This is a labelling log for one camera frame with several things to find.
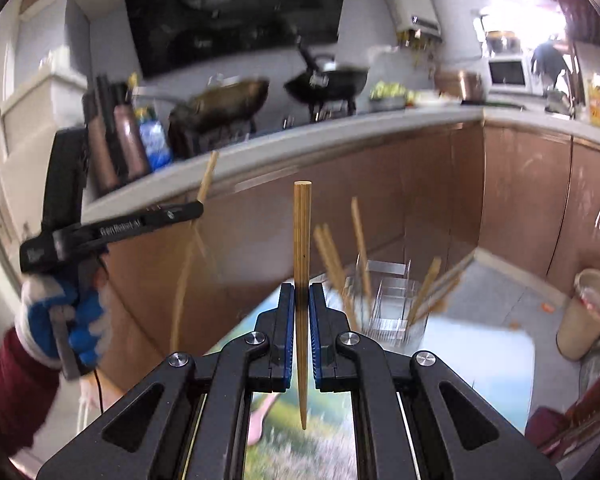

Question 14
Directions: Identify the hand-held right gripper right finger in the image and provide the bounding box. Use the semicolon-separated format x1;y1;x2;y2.
308;282;564;480

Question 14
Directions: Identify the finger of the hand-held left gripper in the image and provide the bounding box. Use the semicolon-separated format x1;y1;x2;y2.
142;200;205;233

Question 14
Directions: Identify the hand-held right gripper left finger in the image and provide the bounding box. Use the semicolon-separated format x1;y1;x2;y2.
36;282;297;480

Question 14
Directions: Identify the wooden chopstick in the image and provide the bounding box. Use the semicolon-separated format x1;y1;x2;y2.
312;227;354;332
172;150;220;357
420;250;477;312
350;197;372;302
405;255;442;327
293;180;313;430
322;224;361;332

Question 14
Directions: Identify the wire utensil holder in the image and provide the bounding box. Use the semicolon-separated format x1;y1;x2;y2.
344;258;429;352

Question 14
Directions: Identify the person's left forearm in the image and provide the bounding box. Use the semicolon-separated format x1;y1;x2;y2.
0;327;64;461

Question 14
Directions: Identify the person's left hand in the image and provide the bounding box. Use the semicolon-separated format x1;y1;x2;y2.
17;275;112;374

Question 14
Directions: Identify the blue packet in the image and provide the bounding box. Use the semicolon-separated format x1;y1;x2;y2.
137;109;174;171

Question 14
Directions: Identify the pink thermos bottle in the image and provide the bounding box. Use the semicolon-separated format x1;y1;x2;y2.
112;84;151;181

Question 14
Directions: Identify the pink ceramic spoon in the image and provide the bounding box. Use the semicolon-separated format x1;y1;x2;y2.
247;392;282;447

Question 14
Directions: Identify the white appliance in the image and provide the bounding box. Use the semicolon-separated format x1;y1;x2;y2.
0;0;94;281

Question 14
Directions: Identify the bronze wok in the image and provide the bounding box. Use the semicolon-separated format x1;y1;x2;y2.
130;77;271;134

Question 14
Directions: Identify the gas stove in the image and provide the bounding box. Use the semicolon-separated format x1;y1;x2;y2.
167;100;362;159

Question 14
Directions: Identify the landscape print table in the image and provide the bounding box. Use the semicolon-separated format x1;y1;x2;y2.
205;280;537;480

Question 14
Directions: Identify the black frying pan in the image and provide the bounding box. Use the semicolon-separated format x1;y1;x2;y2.
283;35;370;104

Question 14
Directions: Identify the black range hood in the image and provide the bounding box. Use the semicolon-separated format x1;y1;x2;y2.
119;0;352;79

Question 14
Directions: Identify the bowl of green vegetables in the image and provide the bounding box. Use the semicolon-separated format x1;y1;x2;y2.
368;80;409;111

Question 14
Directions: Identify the kitchen counter with brown cabinets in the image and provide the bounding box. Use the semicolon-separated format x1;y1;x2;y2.
79;104;600;377

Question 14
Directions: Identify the beige trash bin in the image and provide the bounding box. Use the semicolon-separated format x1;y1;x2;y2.
555;268;600;361

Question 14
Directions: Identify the cooking oil bottle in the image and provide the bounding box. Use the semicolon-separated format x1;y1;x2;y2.
564;364;600;437

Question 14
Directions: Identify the copper rice cooker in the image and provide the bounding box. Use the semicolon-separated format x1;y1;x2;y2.
433;69;485;104

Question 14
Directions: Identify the white water heater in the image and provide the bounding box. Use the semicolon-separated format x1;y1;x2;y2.
382;0;444;42

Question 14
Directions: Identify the white microwave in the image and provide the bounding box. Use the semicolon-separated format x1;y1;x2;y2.
487;55;531;94

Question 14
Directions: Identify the dark cloth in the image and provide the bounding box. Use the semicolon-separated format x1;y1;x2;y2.
529;34;571;94

